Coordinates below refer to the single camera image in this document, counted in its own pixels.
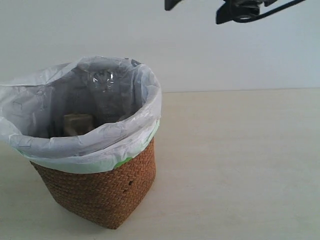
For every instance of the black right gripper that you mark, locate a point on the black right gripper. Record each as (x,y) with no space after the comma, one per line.
(231,10)

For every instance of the brown cardboard pulp tray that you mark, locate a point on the brown cardboard pulp tray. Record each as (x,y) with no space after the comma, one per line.
(77,124)

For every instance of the white plastic bin liner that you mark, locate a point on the white plastic bin liner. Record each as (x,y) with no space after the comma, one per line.
(32,110)

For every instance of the brown woven wicker basket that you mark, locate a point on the brown woven wicker basket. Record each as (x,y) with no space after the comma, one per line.
(107,198)

